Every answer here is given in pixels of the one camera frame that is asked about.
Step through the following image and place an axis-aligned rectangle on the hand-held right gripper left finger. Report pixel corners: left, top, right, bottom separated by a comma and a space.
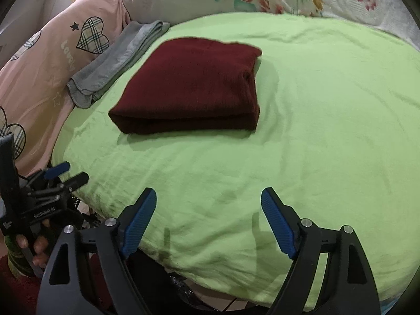
35, 187, 157, 315

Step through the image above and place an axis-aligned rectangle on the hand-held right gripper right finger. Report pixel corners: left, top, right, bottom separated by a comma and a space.
261, 187, 382, 315

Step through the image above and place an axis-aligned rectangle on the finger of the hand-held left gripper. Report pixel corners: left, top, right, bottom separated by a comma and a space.
44, 161, 71, 180
62, 172, 90, 193

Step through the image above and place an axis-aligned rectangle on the maroon knit sweater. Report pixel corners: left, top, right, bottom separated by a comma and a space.
108, 37, 263, 135

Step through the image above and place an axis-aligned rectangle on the person's left hand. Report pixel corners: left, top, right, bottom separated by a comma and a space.
15, 234, 53, 270

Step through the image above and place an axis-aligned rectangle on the dark red fuzzy rug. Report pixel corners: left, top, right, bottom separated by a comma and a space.
0, 254, 45, 314

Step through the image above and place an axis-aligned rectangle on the pink heart print pillow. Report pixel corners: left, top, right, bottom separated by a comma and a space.
0, 0, 138, 178

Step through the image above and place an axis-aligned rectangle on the light green bed sheet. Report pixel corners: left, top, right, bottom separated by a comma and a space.
51, 11, 420, 312

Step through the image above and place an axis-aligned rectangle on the grey folded cloth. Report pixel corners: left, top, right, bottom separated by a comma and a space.
66, 20, 171, 109

